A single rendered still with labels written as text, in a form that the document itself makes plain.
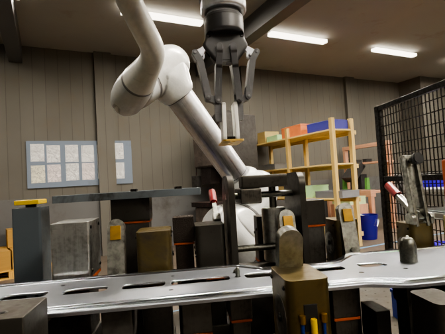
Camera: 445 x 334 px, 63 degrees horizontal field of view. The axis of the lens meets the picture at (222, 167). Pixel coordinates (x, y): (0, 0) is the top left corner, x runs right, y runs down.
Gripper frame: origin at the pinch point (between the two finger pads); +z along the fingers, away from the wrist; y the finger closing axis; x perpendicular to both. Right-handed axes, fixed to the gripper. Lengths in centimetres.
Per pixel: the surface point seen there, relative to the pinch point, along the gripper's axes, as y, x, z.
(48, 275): 45, -35, 33
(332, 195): -237, -500, 43
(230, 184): -1.4, -14.2, 11.9
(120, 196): 24.7, -26.8, 13.4
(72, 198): 36.4, -26.9, 13.1
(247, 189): -5.6, -15.5, 13.4
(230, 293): 2.8, 8.5, 29.1
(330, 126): -237, -489, -67
